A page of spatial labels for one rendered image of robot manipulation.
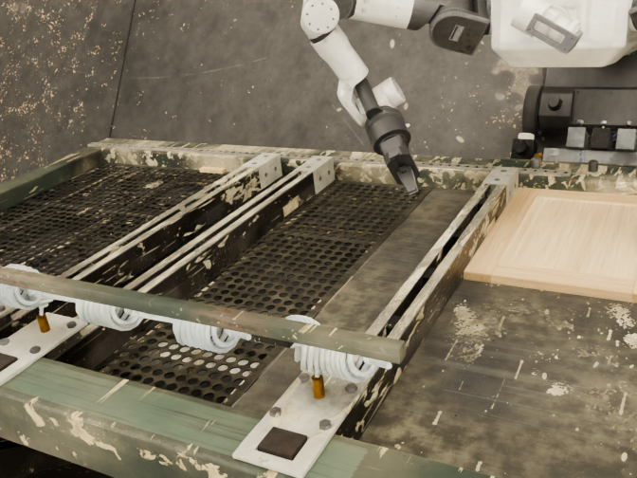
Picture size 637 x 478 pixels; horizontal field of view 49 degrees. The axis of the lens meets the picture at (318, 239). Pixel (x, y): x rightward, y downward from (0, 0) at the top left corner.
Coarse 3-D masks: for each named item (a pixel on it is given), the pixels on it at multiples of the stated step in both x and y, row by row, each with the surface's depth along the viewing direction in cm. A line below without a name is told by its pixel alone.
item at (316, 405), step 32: (480, 192) 165; (512, 192) 174; (480, 224) 149; (448, 256) 136; (416, 288) 129; (448, 288) 134; (384, 320) 117; (416, 320) 119; (320, 384) 93; (352, 384) 95; (384, 384) 108; (288, 416) 91; (320, 416) 91; (352, 416) 98; (256, 448) 86; (320, 448) 85
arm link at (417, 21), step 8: (416, 0) 143; (424, 0) 143; (432, 0) 143; (440, 0) 143; (448, 0) 143; (456, 0) 143; (464, 0) 144; (416, 8) 143; (424, 8) 143; (432, 8) 143; (440, 8) 144; (448, 8) 142; (464, 8) 143; (472, 8) 146; (416, 16) 144; (424, 16) 144; (432, 16) 145; (416, 24) 145; (424, 24) 145
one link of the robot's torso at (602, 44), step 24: (504, 0) 138; (552, 0) 134; (576, 0) 132; (600, 0) 130; (624, 0) 130; (504, 24) 139; (600, 24) 131; (624, 24) 131; (504, 48) 141; (528, 48) 139; (552, 48) 137; (576, 48) 135; (600, 48) 133; (624, 48) 134
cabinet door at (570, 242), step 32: (544, 192) 175; (576, 192) 173; (512, 224) 159; (544, 224) 158; (576, 224) 156; (608, 224) 155; (480, 256) 146; (512, 256) 146; (544, 256) 144; (576, 256) 143; (608, 256) 141; (544, 288) 135; (576, 288) 131; (608, 288) 129
